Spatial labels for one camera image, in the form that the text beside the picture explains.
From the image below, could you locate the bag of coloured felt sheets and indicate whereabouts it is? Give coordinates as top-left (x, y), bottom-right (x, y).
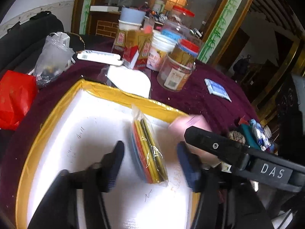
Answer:
top-left (131, 105), bottom-right (169, 185)

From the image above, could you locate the pink soft object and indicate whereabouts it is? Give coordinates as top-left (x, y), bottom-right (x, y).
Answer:
top-left (168, 115), bottom-right (212, 141)

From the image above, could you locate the grey hedgehog plush toy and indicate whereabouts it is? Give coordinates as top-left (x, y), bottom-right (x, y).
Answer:
top-left (227, 131), bottom-right (246, 144)

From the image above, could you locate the blue white crumpled cloth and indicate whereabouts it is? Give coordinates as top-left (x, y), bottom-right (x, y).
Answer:
top-left (249, 119), bottom-right (275, 153)

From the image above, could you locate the teal box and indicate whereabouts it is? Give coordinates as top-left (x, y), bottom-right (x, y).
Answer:
top-left (238, 124), bottom-right (261, 150)

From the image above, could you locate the gold-rimmed white tray box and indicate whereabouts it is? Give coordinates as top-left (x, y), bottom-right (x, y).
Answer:
top-left (15, 80), bottom-right (192, 228)

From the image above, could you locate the maroon velvet tablecloth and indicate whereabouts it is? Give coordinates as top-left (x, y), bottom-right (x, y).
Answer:
top-left (1, 60), bottom-right (258, 223)

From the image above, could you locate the white paper sheet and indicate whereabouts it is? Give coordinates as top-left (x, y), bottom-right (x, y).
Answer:
top-left (107, 66), bottom-right (151, 98)

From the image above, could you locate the blue tissue packet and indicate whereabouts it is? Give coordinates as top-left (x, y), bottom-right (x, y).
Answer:
top-left (204, 79), bottom-right (232, 102)

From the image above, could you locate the white remote control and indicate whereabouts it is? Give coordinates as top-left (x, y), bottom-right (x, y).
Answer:
top-left (77, 50), bottom-right (123, 66)

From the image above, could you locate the red cigarette box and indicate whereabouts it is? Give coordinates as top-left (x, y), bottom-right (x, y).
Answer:
top-left (123, 45), bottom-right (139, 69)

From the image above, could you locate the red-lidded gold jar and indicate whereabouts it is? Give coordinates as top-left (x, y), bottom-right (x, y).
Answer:
top-left (169, 39), bottom-right (200, 66)

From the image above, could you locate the red plastic bag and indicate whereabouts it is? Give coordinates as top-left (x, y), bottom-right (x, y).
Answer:
top-left (0, 70), bottom-right (38, 131)

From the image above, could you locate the clear plastic bag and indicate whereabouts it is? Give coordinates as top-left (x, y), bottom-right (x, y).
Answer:
top-left (34, 31), bottom-right (75, 86)

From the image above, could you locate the gold red tea carton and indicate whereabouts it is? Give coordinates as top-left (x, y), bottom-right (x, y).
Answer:
top-left (112, 30), bottom-right (153, 70)

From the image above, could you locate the white pink-labelled tub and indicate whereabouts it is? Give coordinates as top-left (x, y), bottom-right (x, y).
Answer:
top-left (146, 33), bottom-right (176, 71)

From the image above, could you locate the blue-labelled clear jar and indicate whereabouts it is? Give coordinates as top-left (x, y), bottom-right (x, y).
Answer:
top-left (161, 20), bottom-right (190, 42)

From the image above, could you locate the pale blue cup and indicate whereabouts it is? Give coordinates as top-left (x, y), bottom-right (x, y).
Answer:
top-left (118, 7), bottom-right (146, 31)

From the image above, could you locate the red-lidded tall clear jar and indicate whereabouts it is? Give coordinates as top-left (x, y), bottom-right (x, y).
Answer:
top-left (168, 5), bottom-right (195, 27)

